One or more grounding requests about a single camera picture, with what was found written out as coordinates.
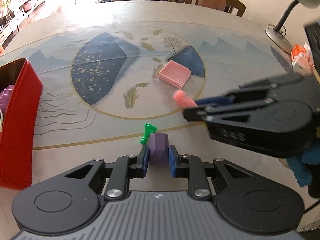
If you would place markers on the blue gloved right hand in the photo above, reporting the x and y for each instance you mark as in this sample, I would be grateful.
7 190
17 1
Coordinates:
301 165

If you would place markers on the purple toy figure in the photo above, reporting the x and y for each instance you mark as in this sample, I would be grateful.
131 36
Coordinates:
5 97

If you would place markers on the purple hexagonal block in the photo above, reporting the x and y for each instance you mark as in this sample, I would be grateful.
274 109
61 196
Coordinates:
159 149

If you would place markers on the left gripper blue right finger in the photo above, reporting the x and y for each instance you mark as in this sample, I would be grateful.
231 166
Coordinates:
174 160

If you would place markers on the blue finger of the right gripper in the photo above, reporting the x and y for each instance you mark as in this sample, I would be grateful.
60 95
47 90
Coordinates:
240 111
217 101

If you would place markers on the red metal tin box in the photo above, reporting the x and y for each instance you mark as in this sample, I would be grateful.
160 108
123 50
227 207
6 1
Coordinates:
19 123

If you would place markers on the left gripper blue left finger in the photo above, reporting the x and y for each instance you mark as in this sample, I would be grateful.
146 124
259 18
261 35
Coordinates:
143 161

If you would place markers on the pink ridged soap dish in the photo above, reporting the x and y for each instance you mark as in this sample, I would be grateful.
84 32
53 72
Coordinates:
175 74

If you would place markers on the pink cylinder piece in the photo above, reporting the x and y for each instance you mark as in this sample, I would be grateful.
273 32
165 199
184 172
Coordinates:
183 100

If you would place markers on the orange white snack packet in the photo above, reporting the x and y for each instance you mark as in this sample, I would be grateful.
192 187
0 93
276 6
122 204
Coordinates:
302 62

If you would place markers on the white tv console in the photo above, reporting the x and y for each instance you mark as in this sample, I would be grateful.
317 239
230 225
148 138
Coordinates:
21 13

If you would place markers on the green chess pawn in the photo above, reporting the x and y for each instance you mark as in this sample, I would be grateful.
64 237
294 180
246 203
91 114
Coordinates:
148 129

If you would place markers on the grey desk lamp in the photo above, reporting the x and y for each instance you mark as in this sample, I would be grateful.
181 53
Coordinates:
276 35

